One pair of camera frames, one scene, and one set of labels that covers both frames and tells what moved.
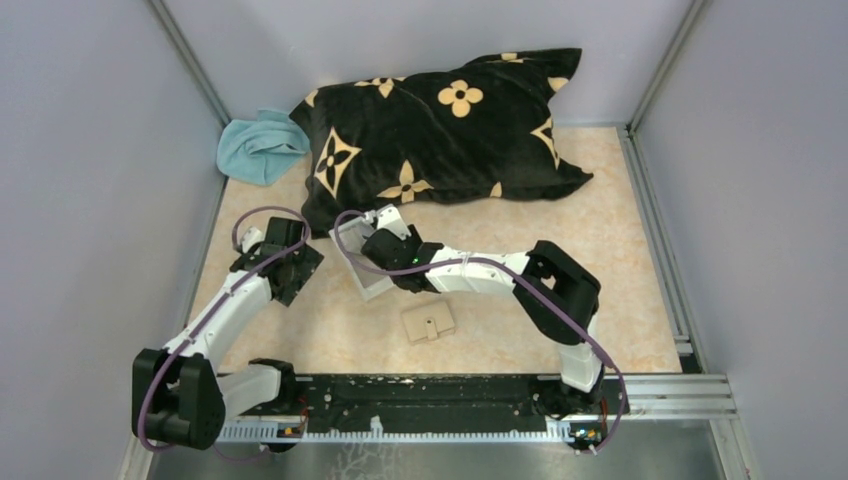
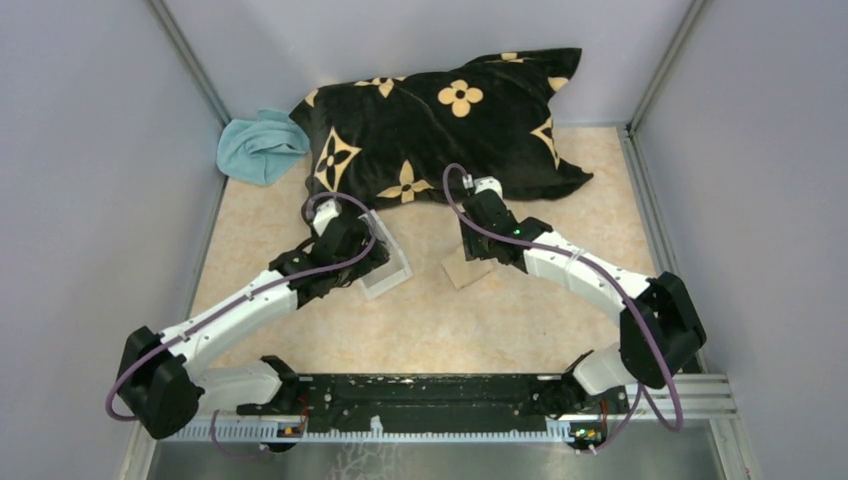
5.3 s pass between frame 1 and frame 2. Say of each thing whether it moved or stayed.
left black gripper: moved
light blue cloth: stayed
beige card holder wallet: moved
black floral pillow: stayed
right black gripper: moved
